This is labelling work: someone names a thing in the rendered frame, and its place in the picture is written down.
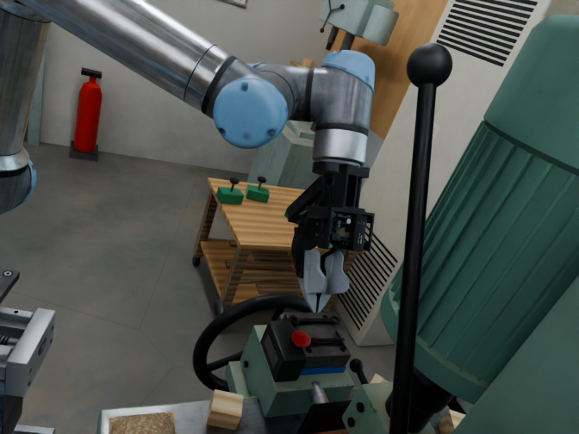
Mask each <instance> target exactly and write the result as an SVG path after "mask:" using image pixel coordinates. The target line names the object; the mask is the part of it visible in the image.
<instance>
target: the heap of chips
mask: <svg viewBox="0 0 579 434"><path fill-rule="evenodd" d="M109 434H176V429H175V422H174V415H173V412H157V413H148V414H139V415H130V416H120V417H112V418H109Z"/></svg>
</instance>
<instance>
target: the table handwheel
mask: <svg viewBox="0 0 579 434"><path fill-rule="evenodd" d="M272 308H276V309H275V312H274V314H273V315H272V318H271V321H277V318H278V317H279V315H280V314H282V313H283V310H284V309H285V308H290V309H295V310H297V311H300V312H302V313H312V311H311V310H310V308H309V307H308V304H307V302H306V301H305V299H304V298H303V297H301V296H298V295H293V294H265V295H260V296H257V297H253V298H251V299H248V300H246V301H242V302H240V303H238V304H236V305H234V306H232V307H230V308H229V309H227V310H226V311H224V312H223V313H221V314H220V315H218V316H217V317H216V318H215V319H214V320H212V321H211V322H210V323H209V325H208V326H207V327H206V328H205V329H204V330H203V332H202V334H201V335H200V337H199V338H198V340H197V341H196V345H195V348H194V351H193V356H192V363H193V369H194V371H195V373H196V376H197V378H198V379H199V381H200V382H201V383H202V384H203V385H205V386H206V387H207V388H209V389H211V390H213V391H214V390H215V389H217V390H221V391H225V392H229V388H228V384H227V381H226V380H223V379H221V378H219V377H217V376H216V375H214V374H213V373H212V372H211V371H214V370H216V369H219V368H222V367H224V366H227V364H228V362H233V361H240V359H241V356H242V353H243V350H242V351H240V352H238V353H235V354H233V355H231V356H227V357H225V358H222V359H220V360H217V361H215V362H212V363H208V364H207V355H208V351H209V348H210V346H211V344H212V343H213V342H214V340H215V339H216V338H217V336H218V335H219V334H220V333H221V332H222V331H224V330H225V329H226V328H227V327H229V326H230V325H231V324H232V323H234V322H235V321H237V320H239V319H242V318H244V317H246V316H247V315H249V314H252V313H256V312H259V311H263V310H266V309H272ZM229 393H230V392H229Z"/></svg>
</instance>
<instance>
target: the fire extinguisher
mask: <svg viewBox="0 0 579 434"><path fill-rule="evenodd" d="M81 75H85V76H89V77H90V79H89V81H88V82H85V83H83V85H82V87H81V89H80V91H79V96H78V112H77V119H76V128H75V136H74V141H73V140H71V146H70V153H69V158H75V159H82V160H88V161H94V162H97V159H98V145H96V143H97V131H98V124H99V117H100V111H101V104H102V97H103V96H102V92H101V88H100V86H99V85H98V84H97V83H96V79H97V78H100V79H101V78H102V72H101V71H94V70H91V69H87V68H83V67H82V71H81Z"/></svg>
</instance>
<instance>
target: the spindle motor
mask: <svg viewBox="0 0 579 434"><path fill-rule="evenodd" d="M483 119H484V121H481V122H480V124H479V126H478V128H477V130H476V131H475V133H474V135H473V136H472V138H471V140H470V143H469V144H468V145H467V147H466V149H465V151H464V153H463V155H462V157H461V158H460V159H459V161H458V164H457V166H456V167H455V169H454V171H453V172H452V174H451V176H450V178H449V180H448V182H447V183H446V185H445V187H444V189H443V190H442V192H441V194H440V196H439V198H438V200H437V201H436V203H435V204H434V206H433V209H432V211H431V212H430V214H429V215H428V217H427V219H426V224H425V235H424V245H423V257H422V267H421V278H420V298H419V308H418V319H417V329H416V339H415V350H414V366H415V367H416V368H417V369H418V370H419V371H420V372H421V373H422V374H423V375H425V376H426V377H427V378H429V379H430V380H431V381H433V382H434V383H436V384H437V385H438V386H440V387H441V388H443V389H444V390H446V391H447V392H449V393H450V394H453V395H455V396H457V397H458V398H459V399H461V400H464V401H467V402H469V403H471V404H472V405H475V404H476V402H477V401H478V400H479V398H480V397H481V396H482V395H483V393H484V392H485V391H486V390H487V388H488V387H489V386H490V384H491V383H492V382H493V381H494V379H495V378H496V377H497V376H498V375H499V374H500V373H501V371H502V370H503V369H504V367H505V366H506V365H507V363H508V362H509V361H510V360H511V358H512V357H513V356H514V354H515V353H516V352H517V351H518V349H519V348H520V347H521V346H522V345H523V344H524V343H525V341H526V340H527V339H528V338H529V336H530V335H531V334H532V332H533V331H534V330H535V329H536V327H537V326H538V325H539V323H540V322H541V321H542V320H543V318H544V317H545V316H546V314H548V312H550V310H551V309H552V308H553V306H554V305H555V304H556V303H557V301H558V300H559V299H560V298H561V296H562V295H563V294H564V292H565V291H566V290H567V289H568V287H569V286H570V285H571V283H572V282H573V281H574V280H575V279H576V278H577V277H578V275H579V15H565V14H551V15H548V16H547V17H546V18H545V19H544V20H543V21H541V22H540V23H539V24H537V25H536V26H535V27H533V28H532V30H531V32H530V34H529V35H528V36H527V38H526V41H525V43H524V44H523V46H522V48H521V49H520V51H519V53H518V55H517V57H516V59H515V60H514V62H513V64H512V65H511V67H510V69H509V71H508V73H507V75H506V76H505V78H504V80H503V81H502V83H501V86H500V88H499V89H498V91H497V92H496V94H495V96H494V98H493V100H492V102H491V104H490V105H489V107H488V109H487V111H486V112H485V114H484V116H483ZM402 269H403V262H402V264H401V266H400V268H399V270H398V271H397V272H396V274H395V277H394V278H393V280H392V282H391V283H390V285H389V286H388V288H387V290H386V292H385V294H384V295H383V298H382V300H381V306H380V311H381V317H382V320H383V324H384V326H385V328H386V330H387V333H388V334H389V336H390V337H391V339H392V341H393V342H394V343H395V345H396V340H397V330H398V319H399V309H400V299H401V289H402Z"/></svg>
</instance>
